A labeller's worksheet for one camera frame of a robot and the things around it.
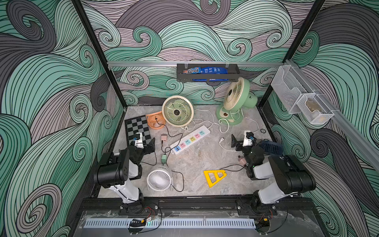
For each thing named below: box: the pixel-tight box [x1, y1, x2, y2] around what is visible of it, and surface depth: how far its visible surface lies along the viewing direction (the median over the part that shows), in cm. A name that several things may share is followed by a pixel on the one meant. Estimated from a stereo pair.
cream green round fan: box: [161, 95, 194, 127], surface depth 102 cm
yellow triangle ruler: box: [203, 169, 228, 188], surface depth 85 cm
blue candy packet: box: [182, 66, 229, 75], surface depth 94 cm
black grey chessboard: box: [124, 114, 152, 148], surface depth 106 cm
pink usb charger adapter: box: [160, 133, 168, 142], surface depth 101 cm
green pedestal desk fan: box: [216, 77, 258, 126], surface depth 94 cm
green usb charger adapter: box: [160, 154, 168, 165], surface depth 89 cm
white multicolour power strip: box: [169, 125, 211, 156], surface depth 99 cm
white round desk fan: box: [147, 163, 174, 192], surface depth 76 cm
